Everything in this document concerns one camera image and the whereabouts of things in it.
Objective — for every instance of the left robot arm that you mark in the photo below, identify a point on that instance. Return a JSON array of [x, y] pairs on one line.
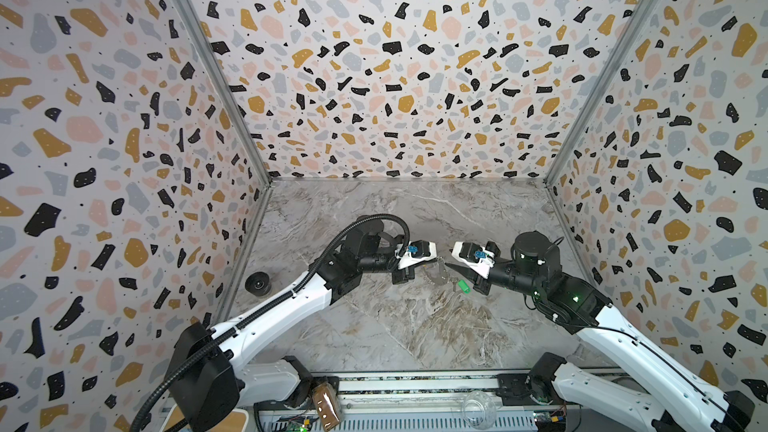
[[210, 374]]

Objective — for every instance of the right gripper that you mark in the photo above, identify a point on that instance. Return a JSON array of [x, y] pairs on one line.
[[480, 277]]

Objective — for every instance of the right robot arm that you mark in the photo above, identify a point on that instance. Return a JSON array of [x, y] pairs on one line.
[[669, 396]]

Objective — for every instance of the black round lens cap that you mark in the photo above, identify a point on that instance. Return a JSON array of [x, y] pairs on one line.
[[258, 284]]

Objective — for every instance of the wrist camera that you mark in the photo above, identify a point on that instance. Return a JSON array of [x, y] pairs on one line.
[[460, 253], [417, 253]]

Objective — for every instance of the clear glass jar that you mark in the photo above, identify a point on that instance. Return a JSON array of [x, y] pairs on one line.
[[478, 410]]

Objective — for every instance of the brown circuit box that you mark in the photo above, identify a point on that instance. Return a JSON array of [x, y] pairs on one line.
[[327, 406]]

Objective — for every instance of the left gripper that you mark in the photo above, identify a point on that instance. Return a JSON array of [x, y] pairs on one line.
[[405, 275]]

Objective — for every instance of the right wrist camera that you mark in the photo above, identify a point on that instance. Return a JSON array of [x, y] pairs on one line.
[[460, 253]]

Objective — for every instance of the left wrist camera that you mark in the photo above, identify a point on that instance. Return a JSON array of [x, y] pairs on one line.
[[417, 253]]

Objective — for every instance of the metal key gauge with yellow handle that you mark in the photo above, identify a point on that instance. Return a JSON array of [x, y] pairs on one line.
[[437, 272]]

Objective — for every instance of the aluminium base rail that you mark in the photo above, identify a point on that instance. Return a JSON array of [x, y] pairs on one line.
[[418, 401]]

